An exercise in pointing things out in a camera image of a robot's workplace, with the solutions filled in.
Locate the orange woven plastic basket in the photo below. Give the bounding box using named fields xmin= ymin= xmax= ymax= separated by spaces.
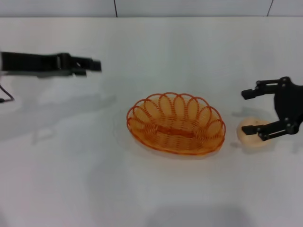
xmin=126 ymin=91 xmax=227 ymax=157

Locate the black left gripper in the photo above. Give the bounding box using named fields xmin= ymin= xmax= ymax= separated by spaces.
xmin=0 ymin=52 xmax=103 ymax=79

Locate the round pale bread bun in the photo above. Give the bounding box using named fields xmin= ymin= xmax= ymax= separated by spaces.
xmin=236 ymin=118 xmax=272 ymax=148

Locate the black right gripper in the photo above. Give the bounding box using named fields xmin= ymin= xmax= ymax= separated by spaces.
xmin=241 ymin=76 xmax=303 ymax=142

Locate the thin left gripper cable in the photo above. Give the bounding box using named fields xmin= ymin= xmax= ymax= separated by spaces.
xmin=0 ymin=82 xmax=16 ymax=103

